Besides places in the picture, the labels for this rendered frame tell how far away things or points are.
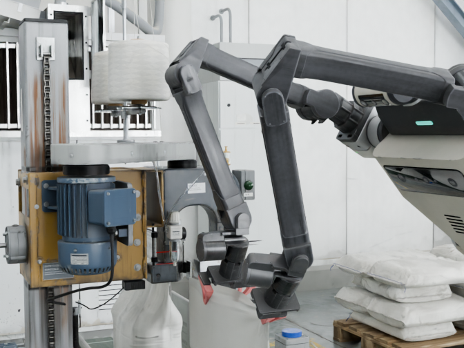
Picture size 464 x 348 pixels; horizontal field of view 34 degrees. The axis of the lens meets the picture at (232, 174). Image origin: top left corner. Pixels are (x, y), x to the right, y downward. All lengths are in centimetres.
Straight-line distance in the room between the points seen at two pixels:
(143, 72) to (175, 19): 349
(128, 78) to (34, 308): 71
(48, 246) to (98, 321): 296
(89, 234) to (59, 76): 48
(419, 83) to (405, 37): 612
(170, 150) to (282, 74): 84
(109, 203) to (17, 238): 38
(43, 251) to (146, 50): 62
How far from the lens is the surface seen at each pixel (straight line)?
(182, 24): 546
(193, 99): 183
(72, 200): 195
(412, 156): 180
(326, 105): 196
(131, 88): 196
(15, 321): 497
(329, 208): 709
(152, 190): 226
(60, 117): 217
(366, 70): 142
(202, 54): 184
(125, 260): 218
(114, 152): 194
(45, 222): 212
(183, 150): 221
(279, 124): 139
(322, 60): 139
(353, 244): 727
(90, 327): 507
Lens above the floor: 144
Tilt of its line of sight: 3 degrees down
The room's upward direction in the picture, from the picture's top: straight up
